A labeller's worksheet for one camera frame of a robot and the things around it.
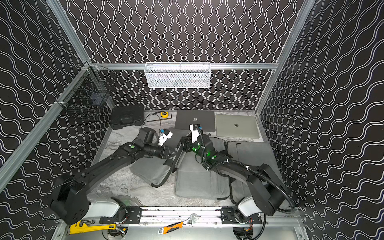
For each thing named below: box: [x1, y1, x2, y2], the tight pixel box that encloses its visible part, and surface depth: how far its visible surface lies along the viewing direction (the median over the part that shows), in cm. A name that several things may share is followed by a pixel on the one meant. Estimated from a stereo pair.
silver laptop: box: [215, 114, 260, 139], surface depth 116 cm
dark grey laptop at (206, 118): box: [174, 110, 216, 132], surface depth 117 cm
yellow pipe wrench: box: [69, 220, 117, 235], surface depth 72 cm
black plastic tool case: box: [111, 104, 144, 130], surface depth 112 cm
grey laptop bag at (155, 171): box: [130, 127, 191, 188], surface depth 79 cm
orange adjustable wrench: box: [158, 213, 199, 235], surface depth 73 cm
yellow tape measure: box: [160, 111, 170, 119], surface depth 119 cm
